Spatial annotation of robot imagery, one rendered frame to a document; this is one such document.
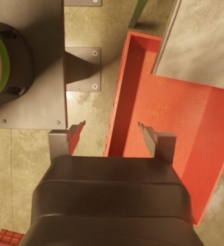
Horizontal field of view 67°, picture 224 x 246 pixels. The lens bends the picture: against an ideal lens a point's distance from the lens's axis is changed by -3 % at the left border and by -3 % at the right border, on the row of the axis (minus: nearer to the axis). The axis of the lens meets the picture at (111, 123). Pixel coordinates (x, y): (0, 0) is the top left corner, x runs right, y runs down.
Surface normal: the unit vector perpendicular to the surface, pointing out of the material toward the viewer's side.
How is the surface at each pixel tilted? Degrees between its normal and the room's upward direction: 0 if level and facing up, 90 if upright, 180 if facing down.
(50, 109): 0
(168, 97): 0
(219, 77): 30
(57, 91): 0
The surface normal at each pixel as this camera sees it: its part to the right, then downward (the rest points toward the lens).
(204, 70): -0.08, 0.72
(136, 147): 0.00, 0.28
